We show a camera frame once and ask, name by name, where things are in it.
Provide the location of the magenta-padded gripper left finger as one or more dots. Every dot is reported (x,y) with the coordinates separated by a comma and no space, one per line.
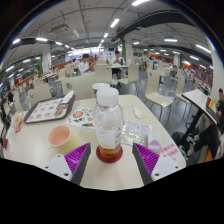
(56,165)

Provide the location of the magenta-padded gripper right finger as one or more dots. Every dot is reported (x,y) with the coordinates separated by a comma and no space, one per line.
(165,165)

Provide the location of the clear white-capped drink bottle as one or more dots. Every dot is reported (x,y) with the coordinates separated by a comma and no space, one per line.
(108,126)

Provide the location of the pink packet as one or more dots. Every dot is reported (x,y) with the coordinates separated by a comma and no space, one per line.
(154,144)

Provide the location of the yellow mug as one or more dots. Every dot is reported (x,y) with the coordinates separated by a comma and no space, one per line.
(60,135)

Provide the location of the clear plastic packet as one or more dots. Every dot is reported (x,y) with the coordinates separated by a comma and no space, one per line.
(136,133)

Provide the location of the colourful printed flyer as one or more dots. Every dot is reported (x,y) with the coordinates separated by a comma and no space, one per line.
(80,118)

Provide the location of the person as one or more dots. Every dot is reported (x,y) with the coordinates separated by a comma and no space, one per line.
(208,135)
(85,64)
(10,96)
(220,103)
(118,60)

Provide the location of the brown food tray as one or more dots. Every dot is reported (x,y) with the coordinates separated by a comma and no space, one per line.
(43,111)

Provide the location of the clear plastic bag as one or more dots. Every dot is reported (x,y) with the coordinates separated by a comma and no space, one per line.
(17,121)

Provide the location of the crumpled white tissue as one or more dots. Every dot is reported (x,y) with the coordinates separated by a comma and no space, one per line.
(137,112)

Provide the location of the white napkin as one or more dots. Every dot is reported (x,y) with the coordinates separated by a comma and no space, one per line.
(68,96)

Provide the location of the beige chair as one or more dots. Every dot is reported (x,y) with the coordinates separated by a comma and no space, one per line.
(103,73)
(81,86)
(153,86)
(38,94)

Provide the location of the dark-edged beige table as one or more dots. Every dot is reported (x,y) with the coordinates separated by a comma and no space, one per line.
(198,98)

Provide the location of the group of beige chairs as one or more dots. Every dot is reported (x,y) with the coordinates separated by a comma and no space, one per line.
(131,73)

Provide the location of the ceiling air conditioner unit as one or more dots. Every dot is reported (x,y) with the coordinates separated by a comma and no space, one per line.
(59,29)

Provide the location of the group of ceiling lights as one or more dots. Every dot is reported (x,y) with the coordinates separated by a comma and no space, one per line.
(115,22)

